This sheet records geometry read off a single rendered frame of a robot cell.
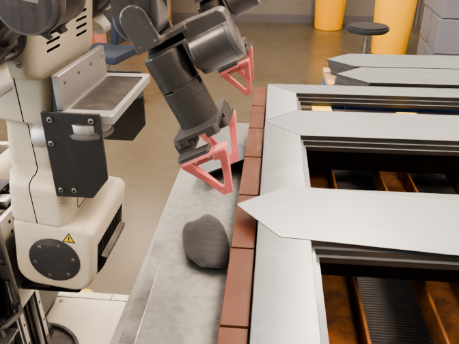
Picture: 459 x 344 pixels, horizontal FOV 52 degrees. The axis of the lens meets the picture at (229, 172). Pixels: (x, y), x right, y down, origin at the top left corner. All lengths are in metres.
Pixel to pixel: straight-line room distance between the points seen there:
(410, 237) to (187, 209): 0.57
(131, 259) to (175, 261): 1.15
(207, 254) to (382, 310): 0.42
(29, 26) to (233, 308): 0.46
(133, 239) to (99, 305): 0.79
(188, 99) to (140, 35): 0.10
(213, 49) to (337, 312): 0.55
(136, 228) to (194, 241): 1.34
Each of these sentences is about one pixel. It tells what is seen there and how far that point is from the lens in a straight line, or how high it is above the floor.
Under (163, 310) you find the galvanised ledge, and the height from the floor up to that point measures 0.68.
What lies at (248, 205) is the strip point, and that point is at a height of 0.85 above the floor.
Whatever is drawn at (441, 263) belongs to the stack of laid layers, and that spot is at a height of 0.83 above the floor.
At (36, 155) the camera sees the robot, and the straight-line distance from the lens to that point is 0.96.
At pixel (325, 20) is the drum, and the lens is 6.96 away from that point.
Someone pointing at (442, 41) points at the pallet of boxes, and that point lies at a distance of 4.13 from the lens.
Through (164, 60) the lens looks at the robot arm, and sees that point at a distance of 0.62.
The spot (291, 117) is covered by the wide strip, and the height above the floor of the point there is 0.85.
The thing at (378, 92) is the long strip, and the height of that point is 0.85.
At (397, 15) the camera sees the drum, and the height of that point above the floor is 0.45.
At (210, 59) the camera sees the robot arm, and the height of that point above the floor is 1.17.
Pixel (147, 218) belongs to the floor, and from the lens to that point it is 2.44.
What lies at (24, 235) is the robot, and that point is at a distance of 1.02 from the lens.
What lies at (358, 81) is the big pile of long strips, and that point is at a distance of 1.70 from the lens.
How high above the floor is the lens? 1.32
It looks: 28 degrees down
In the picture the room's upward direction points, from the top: straight up
